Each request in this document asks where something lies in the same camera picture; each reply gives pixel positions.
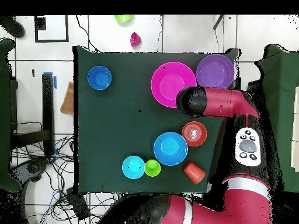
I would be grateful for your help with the large light blue bowl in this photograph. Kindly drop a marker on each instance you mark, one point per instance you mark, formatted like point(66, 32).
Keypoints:
point(170, 149)

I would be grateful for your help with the large pink plastic bowl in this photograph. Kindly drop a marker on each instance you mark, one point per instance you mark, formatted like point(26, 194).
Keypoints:
point(167, 81)

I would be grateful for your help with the orange plastic bowl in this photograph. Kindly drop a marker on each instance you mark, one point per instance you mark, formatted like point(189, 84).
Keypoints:
point(194, 133)

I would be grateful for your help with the orange plastic cup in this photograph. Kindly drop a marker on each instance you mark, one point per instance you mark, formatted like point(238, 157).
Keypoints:
point(195, 173)

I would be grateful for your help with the large purple plastic bowl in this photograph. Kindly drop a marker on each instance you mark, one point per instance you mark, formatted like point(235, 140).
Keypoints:
point(215, 71)

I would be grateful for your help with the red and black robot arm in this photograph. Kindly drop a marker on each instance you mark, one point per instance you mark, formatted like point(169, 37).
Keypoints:
point(224, 102)

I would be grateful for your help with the white box stack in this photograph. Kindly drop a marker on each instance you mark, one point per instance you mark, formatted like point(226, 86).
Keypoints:
point(296, 140)

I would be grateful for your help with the dark green tablecloth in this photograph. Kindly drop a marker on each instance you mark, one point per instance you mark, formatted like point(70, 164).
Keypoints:
point(116, 128)

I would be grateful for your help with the green plastic cup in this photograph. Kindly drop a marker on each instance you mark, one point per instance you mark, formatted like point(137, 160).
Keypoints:
point(152, 168)

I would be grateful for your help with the small cyan ribbed bowl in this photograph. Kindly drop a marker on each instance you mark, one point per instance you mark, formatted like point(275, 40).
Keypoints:
point(133, 167)

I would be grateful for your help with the small dark blue bowl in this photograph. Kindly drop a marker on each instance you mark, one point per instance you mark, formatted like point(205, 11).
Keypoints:
point(99, 77)

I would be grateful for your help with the tan cardboard sheet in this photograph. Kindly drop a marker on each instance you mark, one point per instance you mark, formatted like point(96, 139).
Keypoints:
point(68, 100)

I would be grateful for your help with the small magenta bowl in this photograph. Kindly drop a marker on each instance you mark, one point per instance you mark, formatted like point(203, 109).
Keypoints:
point(135, 39)

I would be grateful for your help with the black metal stand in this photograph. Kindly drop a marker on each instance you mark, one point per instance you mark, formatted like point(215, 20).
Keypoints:
point(48, 105)

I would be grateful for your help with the green bowl on floor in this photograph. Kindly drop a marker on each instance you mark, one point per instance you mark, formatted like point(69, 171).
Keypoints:
point(123, 18)

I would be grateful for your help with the green cloth side table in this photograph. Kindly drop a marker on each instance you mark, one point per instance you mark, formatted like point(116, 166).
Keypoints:
point(285, 105)
point(4, 116)

